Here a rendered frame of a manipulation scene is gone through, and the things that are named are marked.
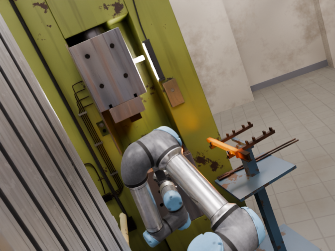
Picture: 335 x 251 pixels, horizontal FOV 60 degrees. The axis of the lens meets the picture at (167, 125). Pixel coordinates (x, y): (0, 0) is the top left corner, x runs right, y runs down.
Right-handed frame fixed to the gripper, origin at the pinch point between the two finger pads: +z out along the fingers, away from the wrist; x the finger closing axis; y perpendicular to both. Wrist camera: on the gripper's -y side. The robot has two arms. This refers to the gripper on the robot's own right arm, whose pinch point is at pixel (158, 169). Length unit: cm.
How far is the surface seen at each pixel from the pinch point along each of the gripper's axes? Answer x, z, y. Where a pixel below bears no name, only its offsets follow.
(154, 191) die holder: -8.9, 21.9, 21.9
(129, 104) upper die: 0.1, 27.2, -34.0
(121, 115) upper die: -6.8, 27.3, -29.6
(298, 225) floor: 75, 26, 101
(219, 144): 37.8, 9.3, 6.3
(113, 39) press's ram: 8, 27, -71
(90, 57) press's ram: -8, 27, -67
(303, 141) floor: 156, 128, 100
